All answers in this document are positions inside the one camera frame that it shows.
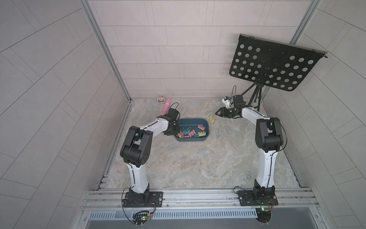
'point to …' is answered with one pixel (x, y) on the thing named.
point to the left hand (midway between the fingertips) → (177, 130)
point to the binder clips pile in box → (189, 132)
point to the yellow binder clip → (211, 119)
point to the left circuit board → (140, 217)
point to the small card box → (160, 99)
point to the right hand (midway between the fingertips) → (219, 111)
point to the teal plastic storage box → (193, 123)
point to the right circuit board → (264, 215)
